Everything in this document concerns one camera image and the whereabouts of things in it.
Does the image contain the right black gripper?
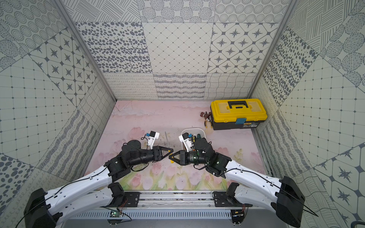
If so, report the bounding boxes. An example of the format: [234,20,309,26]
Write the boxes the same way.
[169,150,209,166]

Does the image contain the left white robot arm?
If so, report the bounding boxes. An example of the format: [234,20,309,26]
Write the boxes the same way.
[23,140,174,228]

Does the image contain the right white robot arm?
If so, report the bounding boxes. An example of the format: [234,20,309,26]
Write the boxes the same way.
[169,150,305,228]

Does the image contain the white rectangular storage tray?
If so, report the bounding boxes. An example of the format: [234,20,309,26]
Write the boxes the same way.
[181,128,206,138]

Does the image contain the yellow black toolbox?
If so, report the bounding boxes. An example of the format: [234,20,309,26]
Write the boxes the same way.
[210,99,268,130]

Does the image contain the green circuit board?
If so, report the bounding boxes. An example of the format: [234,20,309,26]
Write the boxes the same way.
[109,210,121,218]

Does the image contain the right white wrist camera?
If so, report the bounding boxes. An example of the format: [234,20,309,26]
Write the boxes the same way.
[179,133,194,152]

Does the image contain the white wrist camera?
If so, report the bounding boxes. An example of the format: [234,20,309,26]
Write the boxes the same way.
[145,131,160,149]
[179,133,194,152]

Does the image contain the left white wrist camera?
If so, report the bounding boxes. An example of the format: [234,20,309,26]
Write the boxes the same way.
[145,131,160,149]

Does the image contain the brown clamp with wires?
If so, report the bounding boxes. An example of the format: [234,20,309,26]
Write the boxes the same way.
[200,112,213,128]

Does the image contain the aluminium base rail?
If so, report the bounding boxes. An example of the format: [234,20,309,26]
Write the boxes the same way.
[56,190,297,221]

